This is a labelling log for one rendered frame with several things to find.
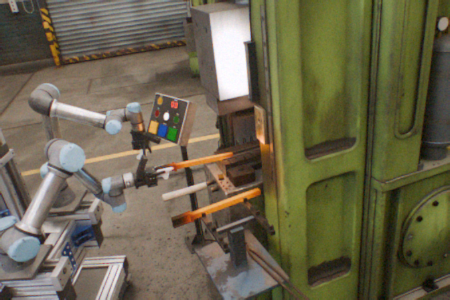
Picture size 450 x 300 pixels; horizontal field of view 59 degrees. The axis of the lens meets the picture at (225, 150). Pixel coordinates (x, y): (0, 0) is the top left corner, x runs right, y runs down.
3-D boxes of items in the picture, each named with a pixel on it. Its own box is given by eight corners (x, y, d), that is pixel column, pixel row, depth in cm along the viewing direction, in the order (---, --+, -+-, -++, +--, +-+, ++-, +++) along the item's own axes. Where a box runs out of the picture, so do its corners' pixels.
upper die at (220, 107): (218, 116, 197) (216, 98, 193) (206, 104, 214) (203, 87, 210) (293, 97, 209) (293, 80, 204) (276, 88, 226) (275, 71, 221)
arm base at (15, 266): (-5, 273, 180) (-14, 256, 175) (13, 250, 193) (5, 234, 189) (27, 271, 179) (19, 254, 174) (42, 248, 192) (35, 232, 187)
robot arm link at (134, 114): (125, 102, 225) (140, 100, 226) (130, 120, 230) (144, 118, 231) (124, 108, 218) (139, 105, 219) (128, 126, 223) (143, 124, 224)
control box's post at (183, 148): (198, 244, 307) (175, 115, 257) (197, 242, 310) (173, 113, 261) (203, 243, 308) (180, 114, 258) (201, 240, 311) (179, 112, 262)
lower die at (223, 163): (226, 177, 214) (224, 163, 210) (214, 161, 231) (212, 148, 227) (296, 157, 225) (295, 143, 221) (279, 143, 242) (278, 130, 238)
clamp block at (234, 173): (235, 187, 203) (234, 177, 200) (229, 180, 210) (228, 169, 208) (256, 181, 206) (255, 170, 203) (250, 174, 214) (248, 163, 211)
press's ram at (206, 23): (226, 106, 182) (215, 15, 163) (201, 84, 214) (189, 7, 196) (307, 86, 193) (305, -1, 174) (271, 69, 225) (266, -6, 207)
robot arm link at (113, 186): (103, 191, 204) (100, 176, 200) (125, 185, 207) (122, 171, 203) (104, 198, 197) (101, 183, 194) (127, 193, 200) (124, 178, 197)
